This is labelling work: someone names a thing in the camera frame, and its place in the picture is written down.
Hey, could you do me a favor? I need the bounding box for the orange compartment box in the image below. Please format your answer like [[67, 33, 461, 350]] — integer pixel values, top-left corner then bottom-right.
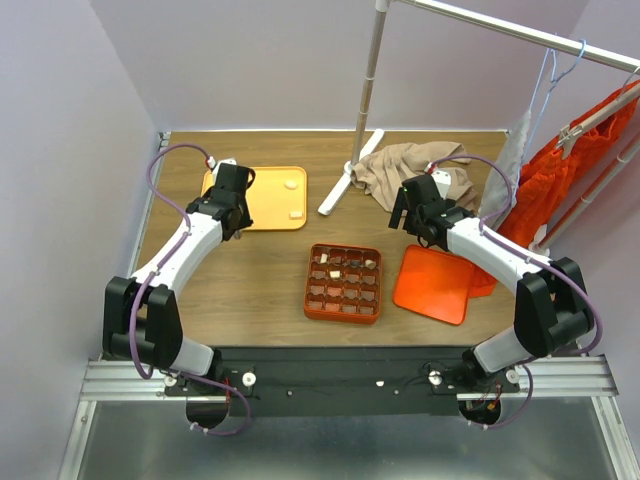
[[303, 243, 382, 325]]

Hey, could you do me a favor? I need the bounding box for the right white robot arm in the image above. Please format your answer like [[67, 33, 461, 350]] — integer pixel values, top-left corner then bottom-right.
[[389, 174, 596, 392]]

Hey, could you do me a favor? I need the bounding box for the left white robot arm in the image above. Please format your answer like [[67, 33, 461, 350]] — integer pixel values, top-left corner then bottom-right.
[[102, 160, 255, 395]]

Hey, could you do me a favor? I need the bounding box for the beige crumpled cloth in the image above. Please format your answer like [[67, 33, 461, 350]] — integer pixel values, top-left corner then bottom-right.
[[351, 141, 471, 212]]

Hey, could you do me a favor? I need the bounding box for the light orange tray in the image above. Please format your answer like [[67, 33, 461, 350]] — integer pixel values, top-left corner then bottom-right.
[[200, 165, 309, 233]]

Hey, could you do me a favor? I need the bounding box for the orange box lid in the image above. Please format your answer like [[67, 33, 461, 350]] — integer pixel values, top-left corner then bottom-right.
[[392, 245, 475, 326]]

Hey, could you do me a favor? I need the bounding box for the grey garment on hanger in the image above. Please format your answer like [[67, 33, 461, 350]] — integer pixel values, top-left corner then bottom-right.
[[478, 110, 532, 230]]

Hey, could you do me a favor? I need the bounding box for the orange garment on hanger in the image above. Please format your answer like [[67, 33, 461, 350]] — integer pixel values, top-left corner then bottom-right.
[[469, 82, 640, 299]]

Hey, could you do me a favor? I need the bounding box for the wooden clothes hanger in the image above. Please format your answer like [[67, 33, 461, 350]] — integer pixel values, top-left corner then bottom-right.
[[556, 67, 639, 159]]

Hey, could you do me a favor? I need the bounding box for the white clothes rack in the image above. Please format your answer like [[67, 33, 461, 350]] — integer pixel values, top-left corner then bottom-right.
[[317, 1, 639, 217]]

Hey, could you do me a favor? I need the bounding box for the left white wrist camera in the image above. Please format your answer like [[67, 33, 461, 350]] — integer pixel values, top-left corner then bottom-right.
[[211, 158, 237, 175]]

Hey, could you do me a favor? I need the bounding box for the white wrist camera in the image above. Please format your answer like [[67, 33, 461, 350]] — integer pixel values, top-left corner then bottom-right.
[[431, 169, 452, 199], [211, 158, 237, 175]]

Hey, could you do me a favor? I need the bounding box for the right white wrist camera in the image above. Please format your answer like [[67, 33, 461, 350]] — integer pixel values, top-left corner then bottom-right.
[[431, 169, 452, 199]]

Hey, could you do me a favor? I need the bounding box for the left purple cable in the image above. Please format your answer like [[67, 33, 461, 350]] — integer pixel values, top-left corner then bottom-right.
[[127, 143, 252, 437]]

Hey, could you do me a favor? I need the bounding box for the purple cable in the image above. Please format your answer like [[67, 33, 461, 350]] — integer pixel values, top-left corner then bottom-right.
[[427, 153, 604, 430], [127, 143, 252, 437]]

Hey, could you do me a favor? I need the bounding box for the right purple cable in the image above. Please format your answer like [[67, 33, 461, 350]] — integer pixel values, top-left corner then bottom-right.
[[427, 153, 604, 430]]

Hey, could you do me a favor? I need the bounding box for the blue wire hanger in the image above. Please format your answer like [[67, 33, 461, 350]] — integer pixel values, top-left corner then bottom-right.
[[527, 39, 588, 146]]

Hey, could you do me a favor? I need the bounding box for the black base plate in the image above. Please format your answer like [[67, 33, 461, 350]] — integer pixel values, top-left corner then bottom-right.
[[165, 346, 520, 417]]

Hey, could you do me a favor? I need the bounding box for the aluminium rail frame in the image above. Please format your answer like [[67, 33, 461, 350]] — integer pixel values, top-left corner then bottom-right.
[[57, 130, 640, 480]]

